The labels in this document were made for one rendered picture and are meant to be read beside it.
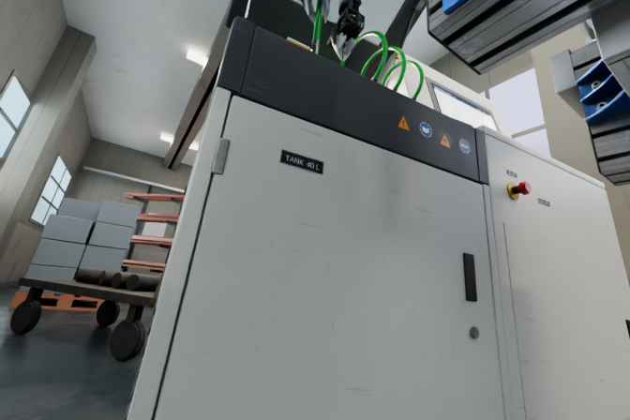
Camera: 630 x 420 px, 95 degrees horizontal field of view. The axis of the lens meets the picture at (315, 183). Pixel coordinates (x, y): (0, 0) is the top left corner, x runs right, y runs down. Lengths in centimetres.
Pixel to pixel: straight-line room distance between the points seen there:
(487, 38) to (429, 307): 48
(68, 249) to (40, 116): 154
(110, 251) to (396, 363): 378
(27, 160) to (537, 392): 442
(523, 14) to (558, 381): 84
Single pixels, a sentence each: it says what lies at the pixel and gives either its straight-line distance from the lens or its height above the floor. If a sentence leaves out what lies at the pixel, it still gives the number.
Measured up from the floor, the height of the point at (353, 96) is 88.
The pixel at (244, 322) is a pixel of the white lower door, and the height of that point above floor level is 43.
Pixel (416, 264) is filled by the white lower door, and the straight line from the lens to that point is 63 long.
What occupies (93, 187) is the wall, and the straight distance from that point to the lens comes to 828.
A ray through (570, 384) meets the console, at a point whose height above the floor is 34.
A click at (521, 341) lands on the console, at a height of 43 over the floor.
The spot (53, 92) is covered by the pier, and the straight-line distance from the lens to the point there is 467.
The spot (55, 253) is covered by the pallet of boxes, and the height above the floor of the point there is 53.
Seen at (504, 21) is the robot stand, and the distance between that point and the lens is 33.
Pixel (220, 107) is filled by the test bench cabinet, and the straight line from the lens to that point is 51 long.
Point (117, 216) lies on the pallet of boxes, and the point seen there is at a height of 103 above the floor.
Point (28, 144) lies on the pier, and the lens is 445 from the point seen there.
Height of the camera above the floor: 49
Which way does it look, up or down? 20 degrees up
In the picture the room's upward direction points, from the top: 6 degrees clockwise
